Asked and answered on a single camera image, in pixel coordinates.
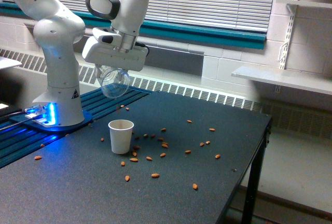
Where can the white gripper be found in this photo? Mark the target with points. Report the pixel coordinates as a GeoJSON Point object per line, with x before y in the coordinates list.
{"type": "Point", "coordinates": [104, 48]}

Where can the clear plastic cup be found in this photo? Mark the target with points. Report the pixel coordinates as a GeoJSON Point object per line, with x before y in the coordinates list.
{"type": "Point", "coordinates": [114, 82]}

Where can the brown almonds pile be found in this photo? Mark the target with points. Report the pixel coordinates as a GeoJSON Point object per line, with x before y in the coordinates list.
{"type": "Point", "coordinates": [168, 152]}

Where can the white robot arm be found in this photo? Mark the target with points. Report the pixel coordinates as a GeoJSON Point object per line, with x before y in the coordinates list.
{"type": "Point", "coordinates": [56, 31]}

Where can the white paper cup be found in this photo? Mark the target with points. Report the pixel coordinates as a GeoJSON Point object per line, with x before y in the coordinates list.
{"type": "Point", "coordinates": [120, 135]}

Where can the teal window sill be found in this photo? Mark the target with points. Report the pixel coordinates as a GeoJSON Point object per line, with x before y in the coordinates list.
{"type": "Point", "coordinates": [206, 35]}

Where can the white object at left edge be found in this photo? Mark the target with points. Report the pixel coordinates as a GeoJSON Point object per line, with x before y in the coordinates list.
{"type": "Point", "coordinates": [8, 63]}

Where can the baseboard heater grille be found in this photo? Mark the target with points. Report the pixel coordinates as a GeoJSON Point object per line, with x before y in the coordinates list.
{"type": "Point", "coordinates": [286, 117]}

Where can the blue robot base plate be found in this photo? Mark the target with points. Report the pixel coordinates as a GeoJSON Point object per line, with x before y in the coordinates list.
{"type": "Point", "coordinates": [54, 129]}

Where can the black table frame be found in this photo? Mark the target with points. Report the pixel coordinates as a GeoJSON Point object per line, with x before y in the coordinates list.
{"type": "Point", "coordinates": [256, 162]}

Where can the white shelf rail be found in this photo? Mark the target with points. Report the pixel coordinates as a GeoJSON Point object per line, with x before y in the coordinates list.
{"type": "Point", "coordinates": [283, 50]}

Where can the white upper wall shelf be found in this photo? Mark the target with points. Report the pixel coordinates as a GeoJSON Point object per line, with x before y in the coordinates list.
{"type": "Point", "coordinates": [305, 4]}

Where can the white wall shelf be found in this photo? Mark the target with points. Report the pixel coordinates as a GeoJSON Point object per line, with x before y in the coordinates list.
{"type": "Point", "coordinates": [305, 4]}
{"type": "Point", "coordinates": [286, 78]}

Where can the white lower wall shelf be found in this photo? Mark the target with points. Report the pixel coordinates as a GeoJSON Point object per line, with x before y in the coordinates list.
{"type": "Point", "coordinates": [286, 78]}

